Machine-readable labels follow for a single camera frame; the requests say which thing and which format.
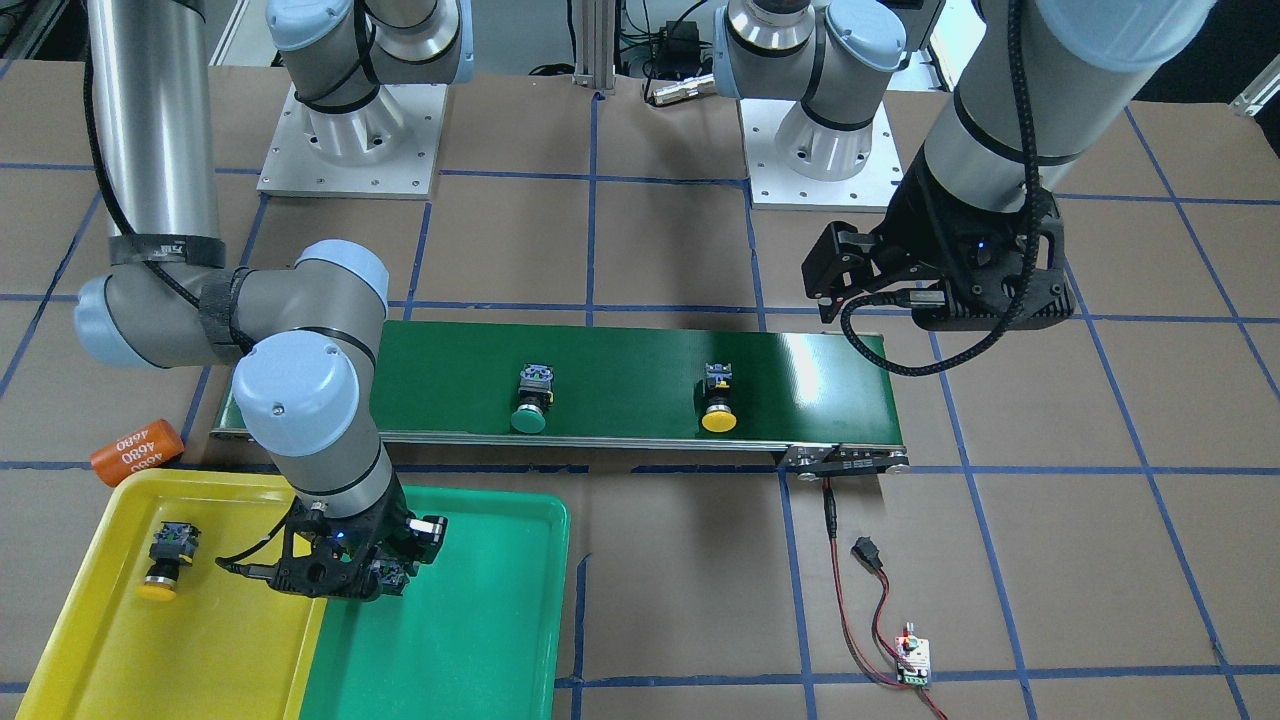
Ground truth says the red black power cable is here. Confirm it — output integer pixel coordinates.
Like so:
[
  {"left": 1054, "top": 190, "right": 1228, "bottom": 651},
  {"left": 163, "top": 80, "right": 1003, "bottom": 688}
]
[{"left": 820, "top": 478, "right": 951, "bottom": 720}]

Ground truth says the yellow mushroom push button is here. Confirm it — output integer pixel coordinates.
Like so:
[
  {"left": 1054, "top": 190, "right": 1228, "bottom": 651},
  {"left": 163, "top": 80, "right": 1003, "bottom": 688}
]
[{"left": 136, "top": 521, "right": 201, "bottom": 601}]

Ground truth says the orange bottle with white numbers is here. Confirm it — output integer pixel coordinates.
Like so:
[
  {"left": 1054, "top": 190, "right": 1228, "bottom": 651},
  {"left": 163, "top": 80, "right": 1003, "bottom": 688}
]
[{"left": 90, "top": 419, "right": 186, "bottom": 488}]

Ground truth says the green plastic tray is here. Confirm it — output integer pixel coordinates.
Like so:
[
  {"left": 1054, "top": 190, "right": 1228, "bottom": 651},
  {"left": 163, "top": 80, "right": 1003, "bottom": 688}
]
[{"left": 301, "top": 486, "right": 571, "bottom": 719}]

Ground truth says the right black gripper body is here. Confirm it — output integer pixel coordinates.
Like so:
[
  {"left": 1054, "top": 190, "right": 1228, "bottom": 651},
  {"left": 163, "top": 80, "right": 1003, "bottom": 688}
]
[{"left": 268, "top": 480, "right": 448, "bottom": 602}]

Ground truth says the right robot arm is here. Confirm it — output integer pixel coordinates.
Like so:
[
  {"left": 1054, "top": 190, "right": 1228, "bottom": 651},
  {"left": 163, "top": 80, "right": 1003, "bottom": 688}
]
[{"left": 74, "top": 1, "right": 448, "bottom": 602}]

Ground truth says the silver cable connector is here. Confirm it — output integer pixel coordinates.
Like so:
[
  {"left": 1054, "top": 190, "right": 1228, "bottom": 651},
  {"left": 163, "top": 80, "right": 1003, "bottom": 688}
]
[{"left": 644, "top": 74, "right": 717, "bottom": 108}]

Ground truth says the green conveyor belt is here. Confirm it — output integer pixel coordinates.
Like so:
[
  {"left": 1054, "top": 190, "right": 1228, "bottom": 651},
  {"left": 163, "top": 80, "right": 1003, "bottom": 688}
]
[{"left": 210, "top": 318, "right": 911, "bottom": 483}]

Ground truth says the yellow plastic tray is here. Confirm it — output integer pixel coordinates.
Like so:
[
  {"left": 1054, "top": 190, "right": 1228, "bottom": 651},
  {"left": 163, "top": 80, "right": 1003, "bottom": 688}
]
[{"left": 18, "top": 469, "right": 325, "bottom": 719}]

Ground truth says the aluminium frame post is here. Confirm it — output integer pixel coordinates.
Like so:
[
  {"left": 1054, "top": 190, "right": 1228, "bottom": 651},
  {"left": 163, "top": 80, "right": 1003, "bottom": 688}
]
[{"left": 570, "top": 1, "right": 620, "bottom": 96}]

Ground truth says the green push button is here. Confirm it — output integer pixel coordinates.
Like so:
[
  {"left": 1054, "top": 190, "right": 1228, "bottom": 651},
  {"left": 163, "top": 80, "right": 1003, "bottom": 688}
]
[
  {"left": 370, "top": 559, "right": 417, "bottom": 597},
  {"left": 509, "top": 363, "right": 554, "bottom": 434}
]

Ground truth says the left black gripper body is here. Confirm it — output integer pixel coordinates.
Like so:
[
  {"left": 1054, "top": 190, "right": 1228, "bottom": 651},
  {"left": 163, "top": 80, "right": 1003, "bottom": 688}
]
[{"left": 803, "top": 160, "right": 1025, "bottom": 332}]

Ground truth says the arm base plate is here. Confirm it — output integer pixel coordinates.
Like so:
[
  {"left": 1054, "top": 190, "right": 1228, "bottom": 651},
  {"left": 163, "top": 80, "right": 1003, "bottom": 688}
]
[
  {"left": 739, "top": 99, "right": 908, "bottom": 211},
  {"left": 257, "top": 85, "right": 449, "bottom": 200}
]

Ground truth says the small controller circuit board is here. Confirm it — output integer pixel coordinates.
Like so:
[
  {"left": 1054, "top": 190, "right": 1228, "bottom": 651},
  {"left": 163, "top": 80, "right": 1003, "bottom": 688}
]
[{"left": 893, "top": 621, "right": 932, "bottom": 689}]

